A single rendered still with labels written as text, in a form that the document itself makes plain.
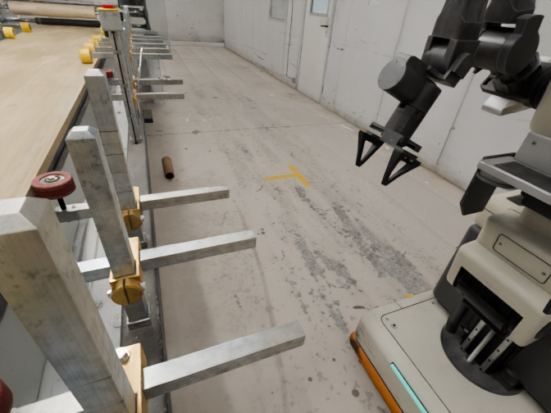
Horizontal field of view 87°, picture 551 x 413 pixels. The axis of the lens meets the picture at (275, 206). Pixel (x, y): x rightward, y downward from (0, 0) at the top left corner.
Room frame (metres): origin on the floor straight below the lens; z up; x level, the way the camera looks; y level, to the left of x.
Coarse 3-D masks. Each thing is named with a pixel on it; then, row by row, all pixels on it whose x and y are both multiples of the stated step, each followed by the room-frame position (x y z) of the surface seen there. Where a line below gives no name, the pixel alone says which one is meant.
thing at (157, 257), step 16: (208, 240) 0.48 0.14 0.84; (224, 240) 0.48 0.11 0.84; (240, 240) 0.49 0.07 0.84; (256, 240) 0.50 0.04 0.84; (144, 256) 0.41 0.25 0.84; (160, 256) 0.42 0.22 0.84; (176, 256) 0.43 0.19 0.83; (192, 256) 0.44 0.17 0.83; (208, 256) 0.46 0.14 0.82; (96, 272) 0.37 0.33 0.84
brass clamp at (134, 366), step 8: (136, 344) 0.23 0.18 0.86; (136, 352) 0.22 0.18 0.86; (128, 360) 0.20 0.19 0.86; (136, 360) 0.21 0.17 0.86; (144, 360) 0.22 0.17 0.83; (128, 368) 0.19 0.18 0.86; (136, 368) 0.19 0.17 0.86; (128, 376) 0.18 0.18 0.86; (136, 376) 0.18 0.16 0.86; (136, 384) 0.17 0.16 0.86; (136, 392) 0.17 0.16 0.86; (136, 400) 0.16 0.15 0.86; (144, 400) 0.16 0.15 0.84; (136, 408) 0.15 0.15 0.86; (144, 408) 0.15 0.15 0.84
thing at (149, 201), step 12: (168, 192) 0.69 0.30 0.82; (180, 192) 0.69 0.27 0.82; (192, 192) 0.70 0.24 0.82; (204, 192) 0.70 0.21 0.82; (216, 192) 0.71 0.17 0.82; (228, 192) 0.73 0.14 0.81; (72, 204) 0.59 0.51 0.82; (84, 204) 0.59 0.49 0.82; (144, 204) 0.63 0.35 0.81; (156, 204) 0.64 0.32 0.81; (168, 204) 0.66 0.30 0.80; (180, 204) 0.67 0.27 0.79; (60, 216) 0.55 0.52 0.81; (72, 216) 0.56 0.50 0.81; (84, 216) 0.57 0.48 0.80
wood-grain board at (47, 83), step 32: (32, 32) 3.05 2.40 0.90; (64, 32) 3.25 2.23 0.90; (96, 32) 3.47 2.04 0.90; (0, 64) 1.68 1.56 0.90; (32, 64) 1.74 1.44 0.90; (64, 64) 1.82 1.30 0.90; (96, 64) 1.95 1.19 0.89; (0, 96) 1.14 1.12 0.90; (32, 96) 1.18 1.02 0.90; (64, 96) 1.22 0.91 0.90; (0, 128) 0.84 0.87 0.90; (32, 128) 0.86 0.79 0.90; (64, 128) 0.91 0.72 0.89; (0, 160) 0.65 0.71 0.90; (32, 160) 0.66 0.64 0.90; (0, 192) 0.51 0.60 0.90; (32, 192) 0.54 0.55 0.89
